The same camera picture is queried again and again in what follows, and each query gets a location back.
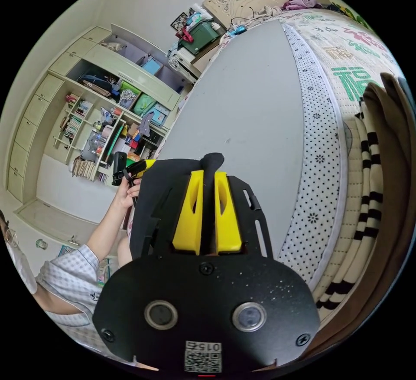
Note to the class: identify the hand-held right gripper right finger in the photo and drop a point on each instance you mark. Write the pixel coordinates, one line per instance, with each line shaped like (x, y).
(229, 224)

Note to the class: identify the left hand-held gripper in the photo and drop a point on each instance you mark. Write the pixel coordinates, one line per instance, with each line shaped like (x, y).
(131, 176)

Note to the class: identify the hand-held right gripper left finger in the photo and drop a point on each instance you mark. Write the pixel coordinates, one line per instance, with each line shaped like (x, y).
(186, 220)

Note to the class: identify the black lettered short sleeve shirt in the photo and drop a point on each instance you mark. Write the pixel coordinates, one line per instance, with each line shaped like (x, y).
(213, 161)

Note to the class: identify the person's left forearm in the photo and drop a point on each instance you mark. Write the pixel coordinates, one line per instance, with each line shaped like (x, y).
(102, 230)

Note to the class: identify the bed with lettered mat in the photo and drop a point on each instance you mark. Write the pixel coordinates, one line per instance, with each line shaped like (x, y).
(331, 38)

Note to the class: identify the person's left hand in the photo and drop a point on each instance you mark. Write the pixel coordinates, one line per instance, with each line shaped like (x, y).
(125, 196)

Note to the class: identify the pale green cupboard with shelves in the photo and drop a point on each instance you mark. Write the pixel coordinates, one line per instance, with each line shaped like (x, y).
(42, 103)

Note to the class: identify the green storage box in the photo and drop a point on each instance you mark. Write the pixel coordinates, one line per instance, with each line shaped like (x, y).
(201, 35)

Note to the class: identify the person's body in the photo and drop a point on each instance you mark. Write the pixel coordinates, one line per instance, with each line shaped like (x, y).
(58, 285)

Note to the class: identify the pile of clothes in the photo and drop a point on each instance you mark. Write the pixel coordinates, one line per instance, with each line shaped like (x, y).
(383, 165)

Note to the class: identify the heap of purple clothes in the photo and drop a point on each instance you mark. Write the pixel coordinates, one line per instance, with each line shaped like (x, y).
(300, 0)

